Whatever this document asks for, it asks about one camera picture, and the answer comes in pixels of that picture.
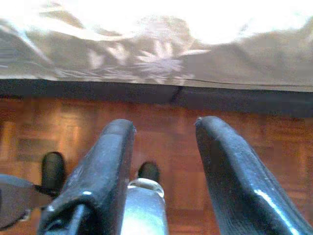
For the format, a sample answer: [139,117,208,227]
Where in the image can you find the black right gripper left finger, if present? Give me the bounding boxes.
[38,118,136,235]

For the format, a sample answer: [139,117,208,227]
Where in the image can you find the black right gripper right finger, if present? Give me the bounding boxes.
[195,116,313,235]

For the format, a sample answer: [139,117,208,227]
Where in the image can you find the black bed base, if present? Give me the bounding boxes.
[0,78,313,118]

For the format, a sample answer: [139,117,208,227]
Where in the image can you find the beige floral bed sheet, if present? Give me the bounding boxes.
[0,0,313,93]

